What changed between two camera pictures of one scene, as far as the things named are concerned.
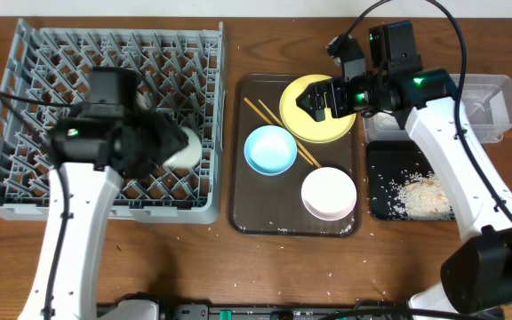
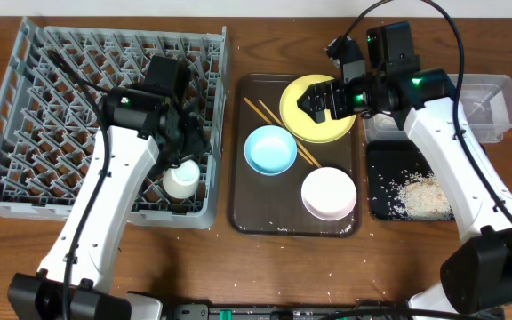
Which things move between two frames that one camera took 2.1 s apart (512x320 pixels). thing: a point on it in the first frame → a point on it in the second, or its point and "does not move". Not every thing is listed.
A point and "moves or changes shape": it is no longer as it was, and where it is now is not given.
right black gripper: [316, 91] does not move
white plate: [329, 194] does not move
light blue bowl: [270, 150] does not move
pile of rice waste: [420, 196] does not move
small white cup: [190, 156] moves or changes shape
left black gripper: [157, 140] → [192, 140]
